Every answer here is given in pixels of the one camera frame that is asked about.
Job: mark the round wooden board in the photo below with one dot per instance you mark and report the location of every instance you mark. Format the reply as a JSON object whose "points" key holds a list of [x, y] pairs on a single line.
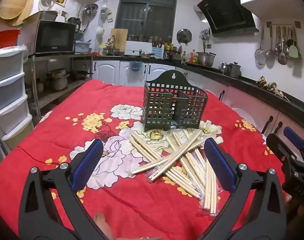
{"points": [[29, 12]]}

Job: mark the large steel stock pot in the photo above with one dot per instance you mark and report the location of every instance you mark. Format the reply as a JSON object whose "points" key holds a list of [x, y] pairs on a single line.
{"points": [[205, 59]]}

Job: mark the dark electric kettle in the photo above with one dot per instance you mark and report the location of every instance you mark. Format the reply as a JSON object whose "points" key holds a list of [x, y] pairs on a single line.
{"points": [[74, 23]]}

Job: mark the steel slotted spoon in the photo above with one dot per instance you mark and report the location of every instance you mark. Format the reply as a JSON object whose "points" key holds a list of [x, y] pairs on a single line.
{"points": [[269, 55]]}

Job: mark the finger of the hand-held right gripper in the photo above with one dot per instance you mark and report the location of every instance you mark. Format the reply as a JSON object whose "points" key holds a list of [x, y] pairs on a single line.
{"points": [[293, 136], [279, 147]]}

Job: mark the hanging steel bowl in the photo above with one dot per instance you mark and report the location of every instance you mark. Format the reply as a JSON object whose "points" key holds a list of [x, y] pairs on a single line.
{"points": [[90, 11]]}

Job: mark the black range hood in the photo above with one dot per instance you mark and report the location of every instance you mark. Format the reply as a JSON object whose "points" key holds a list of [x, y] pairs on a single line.
{"points": [[224, 7]]}

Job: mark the pale green spatula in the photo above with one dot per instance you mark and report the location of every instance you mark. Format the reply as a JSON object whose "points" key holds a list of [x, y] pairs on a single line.
{"points": [[293, 52]]}

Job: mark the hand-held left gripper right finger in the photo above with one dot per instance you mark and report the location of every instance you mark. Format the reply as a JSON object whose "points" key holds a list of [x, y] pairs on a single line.
{"points": [[219, 162]]}

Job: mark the dark frying pan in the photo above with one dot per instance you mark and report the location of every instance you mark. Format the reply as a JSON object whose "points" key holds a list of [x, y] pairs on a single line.
{"points": [[79, 75]]}

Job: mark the black kitchen countertop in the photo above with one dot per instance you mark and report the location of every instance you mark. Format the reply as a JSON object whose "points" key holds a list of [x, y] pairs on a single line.
{"points": [[242, 81]]}

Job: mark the small steel kettle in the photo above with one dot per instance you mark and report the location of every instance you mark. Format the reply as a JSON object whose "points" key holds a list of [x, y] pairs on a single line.
{"points": [[224, 68]]}

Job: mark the dark kitchen window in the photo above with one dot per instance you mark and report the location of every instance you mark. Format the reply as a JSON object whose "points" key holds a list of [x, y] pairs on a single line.
{"points": [[147, 10]]}

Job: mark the dark green utensil holder basket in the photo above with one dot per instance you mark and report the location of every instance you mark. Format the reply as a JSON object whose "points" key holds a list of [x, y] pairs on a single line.
{"points": [[157, 110]]}

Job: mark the cluster of condiment bottles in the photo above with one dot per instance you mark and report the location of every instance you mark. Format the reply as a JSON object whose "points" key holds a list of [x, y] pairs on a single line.
{"points": [[182, 55]]}

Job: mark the pile of brown lumpy roots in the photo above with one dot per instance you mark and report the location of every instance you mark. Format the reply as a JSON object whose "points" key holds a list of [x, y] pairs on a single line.
{"points": [[269, 85]]}

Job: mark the wall-mounted utensil rack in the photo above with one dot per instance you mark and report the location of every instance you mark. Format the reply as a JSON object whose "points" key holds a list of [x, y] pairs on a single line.
{"points": [[205, 35]]}

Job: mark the person's left hand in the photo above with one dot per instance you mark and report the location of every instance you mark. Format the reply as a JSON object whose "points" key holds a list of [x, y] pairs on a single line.
{"points": [[103, 225]]}

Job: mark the white hanging jug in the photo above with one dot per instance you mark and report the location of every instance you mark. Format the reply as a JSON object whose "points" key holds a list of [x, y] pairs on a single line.
{"points": [[100, 34]]}

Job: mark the stacked steel pots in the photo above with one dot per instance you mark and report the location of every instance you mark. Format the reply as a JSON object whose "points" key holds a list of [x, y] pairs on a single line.
{"points": [[58, 80]]}

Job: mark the blue hanging basket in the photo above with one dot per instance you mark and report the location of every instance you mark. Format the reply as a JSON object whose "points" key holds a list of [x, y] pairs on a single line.
{"points": [[135, 67]]}

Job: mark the wall-mounted sponge holder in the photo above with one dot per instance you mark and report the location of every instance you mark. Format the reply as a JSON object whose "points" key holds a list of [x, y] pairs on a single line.
{"points": [[106, 13]]}

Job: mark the wall utensil rail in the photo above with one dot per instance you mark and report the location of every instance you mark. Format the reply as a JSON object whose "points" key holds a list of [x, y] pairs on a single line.
{"points": [[283, 25]]}

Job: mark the metal shelf rack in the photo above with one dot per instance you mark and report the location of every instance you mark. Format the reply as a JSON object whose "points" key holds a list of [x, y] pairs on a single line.
{"points": [[66, 56]]}

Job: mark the red plastic basin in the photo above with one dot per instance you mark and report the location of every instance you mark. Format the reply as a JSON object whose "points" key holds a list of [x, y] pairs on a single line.
{"points": [[4, 38]]}

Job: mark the glass pot lid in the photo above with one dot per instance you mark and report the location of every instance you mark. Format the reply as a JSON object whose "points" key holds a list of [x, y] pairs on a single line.
{"points": [[47, 1]]}

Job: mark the blue knife block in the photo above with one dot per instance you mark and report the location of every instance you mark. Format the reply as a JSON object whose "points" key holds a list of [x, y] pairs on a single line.
{"points": [[157, 52]]}

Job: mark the row of windowsill jars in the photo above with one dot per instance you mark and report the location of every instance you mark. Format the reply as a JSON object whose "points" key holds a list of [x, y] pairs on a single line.
{"points": [[147, 39]]}

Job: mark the black microwave oven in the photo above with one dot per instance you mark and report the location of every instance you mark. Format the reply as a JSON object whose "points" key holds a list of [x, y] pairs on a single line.
{"points": [[54, 36]]}

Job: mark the wooden cutting board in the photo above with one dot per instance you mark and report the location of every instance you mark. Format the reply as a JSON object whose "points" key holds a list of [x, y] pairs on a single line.
{"points": [[119, 38]]}

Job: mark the steel pot with lid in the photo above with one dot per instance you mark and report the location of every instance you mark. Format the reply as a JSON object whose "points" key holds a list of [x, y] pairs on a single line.
{"points": [[235, 70]]}

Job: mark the hanging steel pot lid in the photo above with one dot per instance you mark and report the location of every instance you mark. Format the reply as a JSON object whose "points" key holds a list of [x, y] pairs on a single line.
{"points": [[184, 36]]}

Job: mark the white lower kitchen cabinets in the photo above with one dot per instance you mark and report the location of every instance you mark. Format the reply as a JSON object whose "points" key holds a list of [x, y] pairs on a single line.
{"points": [[104, 72]]}

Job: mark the pale blue plastic container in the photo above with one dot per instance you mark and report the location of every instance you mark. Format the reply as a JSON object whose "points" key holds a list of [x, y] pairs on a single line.
{"points": [[82, 47]]}

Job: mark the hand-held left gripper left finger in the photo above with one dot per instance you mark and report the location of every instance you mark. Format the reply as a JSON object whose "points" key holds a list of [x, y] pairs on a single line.
{"points": [[88, 160]]}

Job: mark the set of wooden chopsticks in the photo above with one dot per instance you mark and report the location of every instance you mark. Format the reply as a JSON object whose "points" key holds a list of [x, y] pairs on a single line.
{"points": [[167, 158]]}

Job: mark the red floral blanket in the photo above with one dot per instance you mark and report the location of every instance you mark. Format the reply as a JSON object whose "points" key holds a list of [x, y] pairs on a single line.
{"points": [[116, 200]]}

